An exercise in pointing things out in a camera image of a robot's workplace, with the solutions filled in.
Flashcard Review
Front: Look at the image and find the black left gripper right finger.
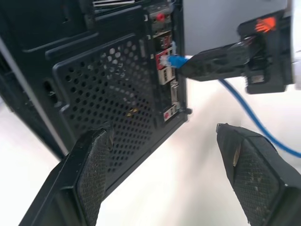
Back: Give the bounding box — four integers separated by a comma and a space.
215, 122, 301, 226

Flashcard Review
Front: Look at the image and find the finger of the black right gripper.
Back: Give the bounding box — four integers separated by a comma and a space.
190, 35, 256, 62
179, 57, 250, 82

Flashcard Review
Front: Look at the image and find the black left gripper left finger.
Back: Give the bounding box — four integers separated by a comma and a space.
18, 121, 114, 226

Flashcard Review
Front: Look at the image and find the blue ethernet cable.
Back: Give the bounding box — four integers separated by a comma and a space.
161, 54, 301, 159

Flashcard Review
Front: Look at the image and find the black computer tower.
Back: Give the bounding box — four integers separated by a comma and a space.
0, 0, 194, 200

